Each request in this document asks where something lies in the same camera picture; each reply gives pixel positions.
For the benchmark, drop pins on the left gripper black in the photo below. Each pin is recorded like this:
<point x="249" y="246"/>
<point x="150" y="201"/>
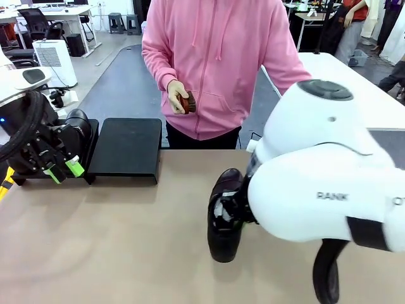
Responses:
<point x="41" y="149"/>

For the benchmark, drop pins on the black stand pole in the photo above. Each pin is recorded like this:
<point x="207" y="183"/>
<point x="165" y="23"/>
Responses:
<point x="320" y="41"/>

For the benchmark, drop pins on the black metal shoe stand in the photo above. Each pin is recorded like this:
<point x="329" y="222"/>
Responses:
<point x="19" y="180"/>
<point x="126" y="145"/>

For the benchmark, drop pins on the white air purifier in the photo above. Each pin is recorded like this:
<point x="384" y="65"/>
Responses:
<point x="53" y="54"/>

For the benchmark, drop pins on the black computer tower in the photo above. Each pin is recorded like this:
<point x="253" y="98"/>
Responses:
<point x="76" y="46"/>

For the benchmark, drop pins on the purple hanging garment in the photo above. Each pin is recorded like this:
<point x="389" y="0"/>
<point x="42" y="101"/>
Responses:
<point x="392" y="28"/>

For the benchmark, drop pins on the person's torso pink hoodie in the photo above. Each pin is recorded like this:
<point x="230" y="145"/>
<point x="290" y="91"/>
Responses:
<point x="221" y="47"/>

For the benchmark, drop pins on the person's left forearm pink sleeve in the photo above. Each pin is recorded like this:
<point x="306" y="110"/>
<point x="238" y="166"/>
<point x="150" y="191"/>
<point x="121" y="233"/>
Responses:
<point x="297" y="76"/>

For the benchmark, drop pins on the white office desk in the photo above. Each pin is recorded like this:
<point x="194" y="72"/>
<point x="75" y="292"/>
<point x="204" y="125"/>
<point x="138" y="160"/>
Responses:
<point x="63" y="12"/>

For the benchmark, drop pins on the wooden shoe brush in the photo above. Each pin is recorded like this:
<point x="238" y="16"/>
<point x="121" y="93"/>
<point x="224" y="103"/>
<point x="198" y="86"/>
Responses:
<point x="189" y="104"/>

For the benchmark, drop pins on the small brown-top desk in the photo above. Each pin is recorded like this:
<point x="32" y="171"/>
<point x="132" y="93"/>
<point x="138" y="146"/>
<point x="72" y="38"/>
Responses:
<point x="316" y="16"/>

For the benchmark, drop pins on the dark hanging garment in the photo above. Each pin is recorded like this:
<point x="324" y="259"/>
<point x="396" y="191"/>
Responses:
<point x="335" y="31"/>

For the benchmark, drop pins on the grey stool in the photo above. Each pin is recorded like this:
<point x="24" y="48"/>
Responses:
<point x="114" y="20"/>
<point x="133" y="23"/>

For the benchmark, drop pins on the black office chair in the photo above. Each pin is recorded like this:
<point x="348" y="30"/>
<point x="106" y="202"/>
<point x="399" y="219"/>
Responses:
<point x="34" y="20"/>
<point x="22" y="55"/>

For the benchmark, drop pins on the person's right forearm pink sleeve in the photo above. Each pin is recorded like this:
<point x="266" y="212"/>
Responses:
<point x="158" y="69"/>

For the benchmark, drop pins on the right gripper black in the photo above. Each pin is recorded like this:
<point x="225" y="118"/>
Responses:
<point x="246" y="190"/>

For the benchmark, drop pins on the grey plastic bin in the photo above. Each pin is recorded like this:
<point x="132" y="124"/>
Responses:
<point x="359" y="58"/>

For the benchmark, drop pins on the large white table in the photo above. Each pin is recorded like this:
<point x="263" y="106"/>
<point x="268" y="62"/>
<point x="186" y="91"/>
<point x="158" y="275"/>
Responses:
<point x="364" y="82"/>

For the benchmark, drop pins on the black leather buckle shoe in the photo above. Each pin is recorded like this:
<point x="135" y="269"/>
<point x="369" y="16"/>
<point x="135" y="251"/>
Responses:
<point x="224" y="244"/>

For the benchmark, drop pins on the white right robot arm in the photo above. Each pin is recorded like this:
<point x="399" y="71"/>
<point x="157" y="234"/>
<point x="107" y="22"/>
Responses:
<point x="316" y="177"/>

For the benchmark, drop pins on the person's right hand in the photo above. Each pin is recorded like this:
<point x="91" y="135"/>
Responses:
<point x="174" y="95"/>

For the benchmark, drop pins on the bystander in dark clothes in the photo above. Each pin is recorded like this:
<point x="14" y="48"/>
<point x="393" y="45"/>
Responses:
<point x="395" y="74"/>

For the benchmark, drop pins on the cream hanging garment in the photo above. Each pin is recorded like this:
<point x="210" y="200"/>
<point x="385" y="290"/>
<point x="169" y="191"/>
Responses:
<point x="371" y="19"/>

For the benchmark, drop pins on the person's black trousers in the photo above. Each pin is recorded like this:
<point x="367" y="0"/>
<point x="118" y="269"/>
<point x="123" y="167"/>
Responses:
<point x="215" y="141"/>

